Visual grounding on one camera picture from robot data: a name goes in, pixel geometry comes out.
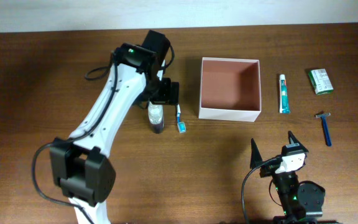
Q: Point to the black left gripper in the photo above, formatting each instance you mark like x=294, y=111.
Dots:
x=169, y=95

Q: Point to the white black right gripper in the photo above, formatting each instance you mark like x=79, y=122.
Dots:
x=269, y=169

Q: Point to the green white toothpaste tube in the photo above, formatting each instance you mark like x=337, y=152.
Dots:
x=284, y=102

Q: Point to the green white soap box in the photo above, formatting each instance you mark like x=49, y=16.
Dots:
x=320, y=81

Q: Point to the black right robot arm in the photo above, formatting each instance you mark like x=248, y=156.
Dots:
x=301, y=202

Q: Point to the blue white toothbrush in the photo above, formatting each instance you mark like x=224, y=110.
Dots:
x=180, y=124

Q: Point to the blue disposable razor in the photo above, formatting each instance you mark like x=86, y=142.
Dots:
x=323, y=116

